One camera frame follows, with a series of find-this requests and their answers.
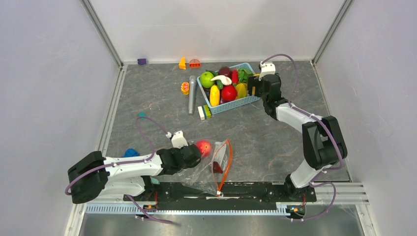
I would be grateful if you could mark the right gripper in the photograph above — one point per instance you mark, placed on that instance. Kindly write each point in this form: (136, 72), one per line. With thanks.
(253, 81)

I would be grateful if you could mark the red semicircle toy block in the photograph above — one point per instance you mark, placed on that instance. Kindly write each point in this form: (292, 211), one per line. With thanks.
(194, 63)

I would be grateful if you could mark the purple toy block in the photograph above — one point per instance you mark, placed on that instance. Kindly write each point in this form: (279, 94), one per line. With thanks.
(142, 61)

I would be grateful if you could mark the blue toy car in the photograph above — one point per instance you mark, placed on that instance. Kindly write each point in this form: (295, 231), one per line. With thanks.
(130, 153)

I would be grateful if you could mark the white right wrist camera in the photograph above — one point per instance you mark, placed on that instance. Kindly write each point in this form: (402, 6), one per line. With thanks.
(266, 68)

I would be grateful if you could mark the clear zip top bag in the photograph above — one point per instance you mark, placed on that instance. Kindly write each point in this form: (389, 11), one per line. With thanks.
(202, 177)

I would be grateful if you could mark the silver toy microphone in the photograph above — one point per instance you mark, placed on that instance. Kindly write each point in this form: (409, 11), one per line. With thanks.
(192, 94)

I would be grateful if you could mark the white toy garlic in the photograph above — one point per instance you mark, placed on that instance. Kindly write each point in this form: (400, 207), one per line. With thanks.
(226, 81)

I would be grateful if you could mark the light blue plastic basket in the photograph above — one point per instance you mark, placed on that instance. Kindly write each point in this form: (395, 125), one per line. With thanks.
(233, 104)

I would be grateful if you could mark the yellow toy mango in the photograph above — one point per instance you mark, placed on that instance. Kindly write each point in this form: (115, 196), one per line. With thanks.
(254, 82)

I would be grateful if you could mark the green toy apple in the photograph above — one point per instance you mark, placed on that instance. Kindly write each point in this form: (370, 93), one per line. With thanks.
(206, 79)

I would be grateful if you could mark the red toy apple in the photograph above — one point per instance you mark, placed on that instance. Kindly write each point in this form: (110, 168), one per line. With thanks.
(204, 147)

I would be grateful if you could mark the white slotted cable duct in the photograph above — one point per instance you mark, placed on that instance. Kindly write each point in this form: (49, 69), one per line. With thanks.
(130, 208)

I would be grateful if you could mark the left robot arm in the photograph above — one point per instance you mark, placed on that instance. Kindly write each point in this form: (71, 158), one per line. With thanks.
(96, 175)

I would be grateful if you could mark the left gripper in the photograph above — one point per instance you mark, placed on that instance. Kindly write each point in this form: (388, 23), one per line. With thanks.
(192, 164)

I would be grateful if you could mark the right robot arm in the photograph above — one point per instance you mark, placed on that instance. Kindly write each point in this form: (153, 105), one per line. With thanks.
(324, 148)

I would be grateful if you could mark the red toy tomato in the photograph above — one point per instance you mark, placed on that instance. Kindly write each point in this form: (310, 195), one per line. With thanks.
(229, 93)

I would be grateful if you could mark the orange slice toy block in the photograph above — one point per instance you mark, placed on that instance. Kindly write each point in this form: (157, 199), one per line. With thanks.
(184, 88)

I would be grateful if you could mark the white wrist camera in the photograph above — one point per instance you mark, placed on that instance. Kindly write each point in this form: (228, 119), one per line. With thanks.
(177, 139)
(266, 68)

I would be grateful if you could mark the yellow toy corn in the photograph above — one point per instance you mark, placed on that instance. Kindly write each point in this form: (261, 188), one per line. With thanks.
(214, 96)

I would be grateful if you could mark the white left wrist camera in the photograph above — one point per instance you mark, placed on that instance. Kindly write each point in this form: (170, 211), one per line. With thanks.
(177, 139)

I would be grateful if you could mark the yellow-green toy fruit slice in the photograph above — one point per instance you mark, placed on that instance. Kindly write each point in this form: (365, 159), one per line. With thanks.
(241, 89)

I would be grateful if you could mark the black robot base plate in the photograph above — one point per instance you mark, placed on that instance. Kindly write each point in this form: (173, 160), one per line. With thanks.
(232, 196)

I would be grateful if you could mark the dark red toy peach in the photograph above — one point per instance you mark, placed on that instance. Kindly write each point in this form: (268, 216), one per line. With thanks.
(226, 71)

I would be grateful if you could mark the white green toy block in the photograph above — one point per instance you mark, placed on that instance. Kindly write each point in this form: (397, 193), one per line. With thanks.
(204, 112)

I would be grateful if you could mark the green toy cucumber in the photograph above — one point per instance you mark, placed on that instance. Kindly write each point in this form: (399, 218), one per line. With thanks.
(217, 82)

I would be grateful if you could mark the red toy chili pepper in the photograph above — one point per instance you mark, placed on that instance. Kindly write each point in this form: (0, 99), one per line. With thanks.
(234, 77)

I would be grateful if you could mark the green toy lettuce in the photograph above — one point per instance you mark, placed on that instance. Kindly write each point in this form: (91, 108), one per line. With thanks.
(243, 75)

